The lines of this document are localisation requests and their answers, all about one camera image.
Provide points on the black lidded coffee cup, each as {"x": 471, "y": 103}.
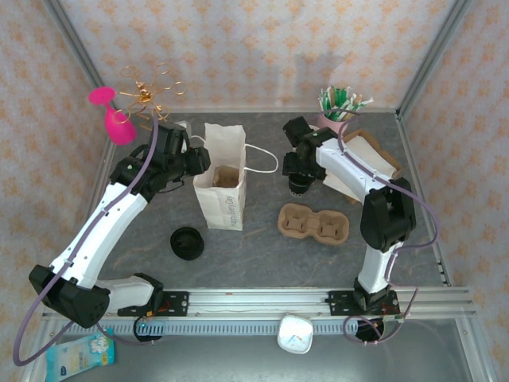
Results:
{"x": 300, "y": 188}

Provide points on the white paper takeout bag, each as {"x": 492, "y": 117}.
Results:
{"x": 222, "y": 207}

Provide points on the brown cardboard cup carrier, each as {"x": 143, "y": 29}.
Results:
{"x": 314, "y": 227}

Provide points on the green white straws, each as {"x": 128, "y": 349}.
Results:
{"x": 338, "y": 103}

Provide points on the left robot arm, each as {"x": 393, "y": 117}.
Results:
{"x": 99, "y": 231}

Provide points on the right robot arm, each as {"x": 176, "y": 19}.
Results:
{"x": 350, "y": 167}

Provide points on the blue wet wipes pack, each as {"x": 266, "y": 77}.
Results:
{"x": 79, "y": 356}

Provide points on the pink straw holder cup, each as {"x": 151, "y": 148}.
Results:
{"x": 332, "y": 124}

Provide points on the pink plastic wine glass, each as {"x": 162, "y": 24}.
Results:
{"x": 119, "y": 127}

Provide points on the black cup lid stack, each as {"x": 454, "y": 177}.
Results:
{"x": 187, "y": 242}

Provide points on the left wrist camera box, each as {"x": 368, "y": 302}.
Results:
{"x": 183, "y": 137}

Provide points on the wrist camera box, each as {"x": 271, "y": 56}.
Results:
{"x": 183, "y": 137}
{"x": 298, "y": 131}

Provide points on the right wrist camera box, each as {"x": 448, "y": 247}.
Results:
{"x": 298, "y": 131}

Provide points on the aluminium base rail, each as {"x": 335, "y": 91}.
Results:
{"x": 258, "y": 302}

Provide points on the aluminium frame post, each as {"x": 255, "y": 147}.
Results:
{"x": 442, "y": 44}
{"x": 75, "y": 44}

